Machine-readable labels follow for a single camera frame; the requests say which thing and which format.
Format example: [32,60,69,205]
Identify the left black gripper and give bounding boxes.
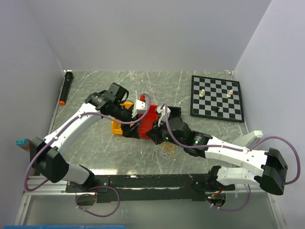
[111,103,141,139]

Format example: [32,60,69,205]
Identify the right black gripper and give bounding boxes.
[146,117,185,147]

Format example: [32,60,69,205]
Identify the white wire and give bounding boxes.
[152,145,178,164]

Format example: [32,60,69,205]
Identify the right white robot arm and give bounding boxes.
[146,117,288,196]

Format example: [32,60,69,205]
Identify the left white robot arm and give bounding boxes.
[28,83,150,192]

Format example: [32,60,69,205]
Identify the black plastic bin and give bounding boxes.
[168,106,182,119]

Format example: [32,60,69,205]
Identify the yellow plastic bin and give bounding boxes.
[111,100,133,135]

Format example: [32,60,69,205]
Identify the red plastic bin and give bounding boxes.
[138,104,158,138]

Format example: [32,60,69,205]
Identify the white chess pawn left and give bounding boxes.
[199,89,205,98]

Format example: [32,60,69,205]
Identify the white chess pawn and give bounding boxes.
[199,89,205,98]
[226,89,234,98]

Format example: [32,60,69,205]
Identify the black white chessboard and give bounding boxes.
[190,75,244,123]

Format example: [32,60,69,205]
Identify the black orange marker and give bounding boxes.
[59,72,74,105]

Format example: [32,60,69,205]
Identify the white chess pawn right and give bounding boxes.
[226,89,234,98]

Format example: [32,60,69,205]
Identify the white tape dispenser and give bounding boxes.
[232,130,264,148]

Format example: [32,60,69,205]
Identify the blue brown block tool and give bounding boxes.
[16,138,31,151]

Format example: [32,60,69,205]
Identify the blue box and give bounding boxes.
[4,225,125,229]

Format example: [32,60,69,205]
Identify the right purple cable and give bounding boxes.
[162,104,301,212]

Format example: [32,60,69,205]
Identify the purple cable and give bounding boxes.
[24,93,152,217]
[162,104,301,212]

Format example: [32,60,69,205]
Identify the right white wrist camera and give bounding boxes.
[155,105,171,126]

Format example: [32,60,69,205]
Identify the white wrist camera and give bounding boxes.
[155,105,171,126]
[132,94,150,118]

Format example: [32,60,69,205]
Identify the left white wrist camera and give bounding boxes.
[132,94,150,118]

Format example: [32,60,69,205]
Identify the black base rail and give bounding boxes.
[66,174,235,203]

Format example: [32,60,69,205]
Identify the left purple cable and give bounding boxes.
[24,93,152,217]

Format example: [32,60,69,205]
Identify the aluminium frame rail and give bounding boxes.
[15,177,286,229]

